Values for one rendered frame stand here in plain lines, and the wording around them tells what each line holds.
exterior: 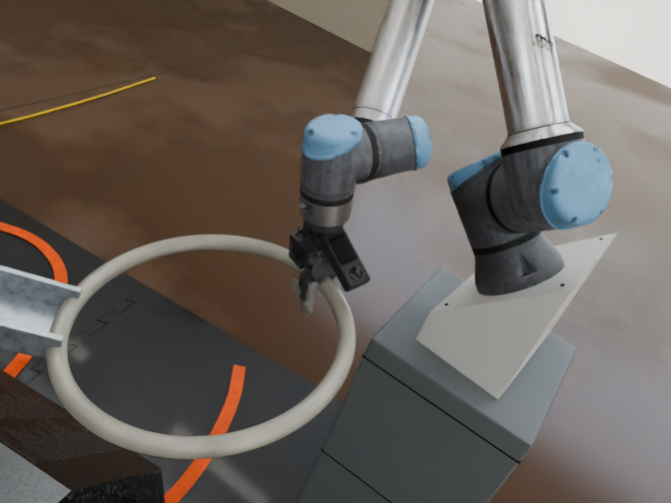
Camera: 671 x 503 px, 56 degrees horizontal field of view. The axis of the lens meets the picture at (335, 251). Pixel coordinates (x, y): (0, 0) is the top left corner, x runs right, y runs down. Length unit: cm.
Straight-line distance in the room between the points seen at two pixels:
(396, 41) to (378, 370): 71
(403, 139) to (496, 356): 55
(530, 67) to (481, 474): 86
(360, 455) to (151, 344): 104
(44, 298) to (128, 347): 126
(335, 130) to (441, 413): 71
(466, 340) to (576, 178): 43
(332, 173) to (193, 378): 145
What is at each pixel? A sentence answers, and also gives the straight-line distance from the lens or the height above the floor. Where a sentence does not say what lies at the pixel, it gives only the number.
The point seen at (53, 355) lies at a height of 100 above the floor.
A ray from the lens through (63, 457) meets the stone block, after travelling 120.
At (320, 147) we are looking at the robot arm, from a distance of 96.
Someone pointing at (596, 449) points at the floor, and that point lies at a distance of 283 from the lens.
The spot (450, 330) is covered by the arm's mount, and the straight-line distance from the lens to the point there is 139.
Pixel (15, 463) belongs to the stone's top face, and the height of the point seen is 85.
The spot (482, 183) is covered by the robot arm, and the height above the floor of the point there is 124.
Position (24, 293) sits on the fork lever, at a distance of 115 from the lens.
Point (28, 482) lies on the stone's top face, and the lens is 110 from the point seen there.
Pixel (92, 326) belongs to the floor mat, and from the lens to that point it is 245.
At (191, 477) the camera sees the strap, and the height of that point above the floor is 2.
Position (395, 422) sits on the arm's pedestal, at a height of 67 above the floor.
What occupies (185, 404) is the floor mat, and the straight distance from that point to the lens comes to 224.
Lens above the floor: 178
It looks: 36 degrees down
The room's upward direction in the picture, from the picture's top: 20 degrees clockwise
